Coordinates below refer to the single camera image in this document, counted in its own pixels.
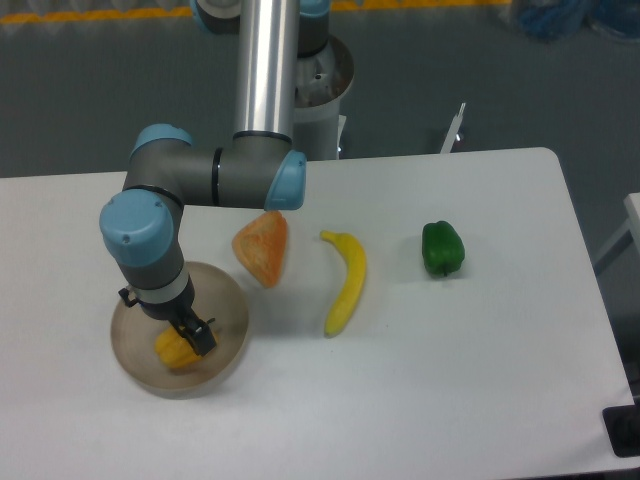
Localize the yellow toy bell pepper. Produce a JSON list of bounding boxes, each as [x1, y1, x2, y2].
[[154, 326, 216, 369]]

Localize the beige round plate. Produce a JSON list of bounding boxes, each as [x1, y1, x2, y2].
[[111, 262, 249, 398]]

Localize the black device at table corner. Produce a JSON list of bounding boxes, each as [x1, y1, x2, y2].
[[602, 404, 640, 458]]

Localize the white furniture at right edge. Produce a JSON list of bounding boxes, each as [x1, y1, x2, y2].
[[592, 192, 639, 276]]

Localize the yellow toy banana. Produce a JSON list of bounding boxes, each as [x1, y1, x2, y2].
[[320, 230, 368, 338]]

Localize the green toy bell pepper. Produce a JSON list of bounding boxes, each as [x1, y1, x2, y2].
[[421, 221, 466, 276]]

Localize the blue items in background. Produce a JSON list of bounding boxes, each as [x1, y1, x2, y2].
[[509, 1, 639, 42]]

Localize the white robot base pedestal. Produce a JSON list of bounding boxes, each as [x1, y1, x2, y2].
[[293, 35, 355, 161]]

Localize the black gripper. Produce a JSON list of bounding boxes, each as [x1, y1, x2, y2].
[[118, 272, 217, 356]]

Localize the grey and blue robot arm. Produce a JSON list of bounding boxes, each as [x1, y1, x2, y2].
[[99, 1, 330, 356]]

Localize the orange toy toast triangle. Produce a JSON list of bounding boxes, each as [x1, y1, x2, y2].
[[232, 211, 288, 288]]

